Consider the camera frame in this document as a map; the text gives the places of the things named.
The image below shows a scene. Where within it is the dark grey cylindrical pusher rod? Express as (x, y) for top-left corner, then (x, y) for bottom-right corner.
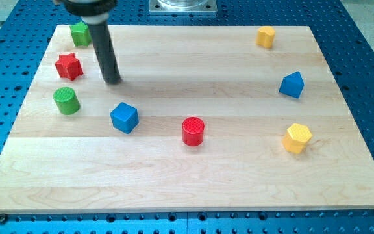
(82, 14), (121, 85)

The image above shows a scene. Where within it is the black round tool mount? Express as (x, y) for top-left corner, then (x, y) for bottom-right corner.
(53, 0), (118, 17)

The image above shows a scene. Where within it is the blue cube block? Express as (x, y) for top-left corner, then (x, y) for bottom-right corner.
(110, 102), (139, 134)

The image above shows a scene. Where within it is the green star block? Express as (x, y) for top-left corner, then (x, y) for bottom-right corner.
(69, 21), (92, 47)

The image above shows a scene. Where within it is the red star block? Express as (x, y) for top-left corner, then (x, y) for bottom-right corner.
(55, 53), (84, 81)

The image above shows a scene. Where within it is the blue perforated metal plate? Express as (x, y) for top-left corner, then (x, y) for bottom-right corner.
(0, 0), (374, 233)

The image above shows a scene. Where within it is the green cylinder block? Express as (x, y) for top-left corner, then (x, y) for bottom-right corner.
(53, 86), (81, 115)

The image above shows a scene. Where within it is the red cylinder block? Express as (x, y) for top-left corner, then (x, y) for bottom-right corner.
(182, 117), (205, 146)

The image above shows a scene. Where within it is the light wooden board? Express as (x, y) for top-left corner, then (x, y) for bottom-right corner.
(0, 25), (374, 214)

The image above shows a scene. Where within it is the yellow heart block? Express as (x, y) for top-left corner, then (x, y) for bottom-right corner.
(255, 26), (275, 49)

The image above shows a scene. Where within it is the blue pentagon block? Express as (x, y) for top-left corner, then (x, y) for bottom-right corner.
(279, 71), (305, 99)

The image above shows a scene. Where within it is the yellow hexagon block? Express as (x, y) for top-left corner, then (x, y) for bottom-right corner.
(282, 123), (312, 154)

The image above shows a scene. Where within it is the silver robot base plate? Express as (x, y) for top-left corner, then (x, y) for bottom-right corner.
(148, 0), (217, 15)

